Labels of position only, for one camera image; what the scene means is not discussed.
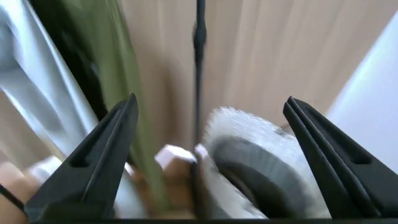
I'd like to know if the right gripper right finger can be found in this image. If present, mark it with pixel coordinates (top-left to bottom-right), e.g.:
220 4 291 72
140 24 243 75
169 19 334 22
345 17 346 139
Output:
282 95 398 218

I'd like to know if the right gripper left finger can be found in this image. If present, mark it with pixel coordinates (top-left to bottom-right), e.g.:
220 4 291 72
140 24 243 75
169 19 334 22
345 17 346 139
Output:
26 92 140 220

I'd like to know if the green long-sleeved shirt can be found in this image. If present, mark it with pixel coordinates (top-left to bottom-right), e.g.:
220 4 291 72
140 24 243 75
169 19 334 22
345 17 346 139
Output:
29 0 170 214

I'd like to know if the white laundry basket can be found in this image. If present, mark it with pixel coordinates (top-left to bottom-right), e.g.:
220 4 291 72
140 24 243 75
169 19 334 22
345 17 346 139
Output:
198 105 332 219

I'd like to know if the black clothes rack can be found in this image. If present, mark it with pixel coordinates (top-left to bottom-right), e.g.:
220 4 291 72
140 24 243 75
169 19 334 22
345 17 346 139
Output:
0 0 208 218

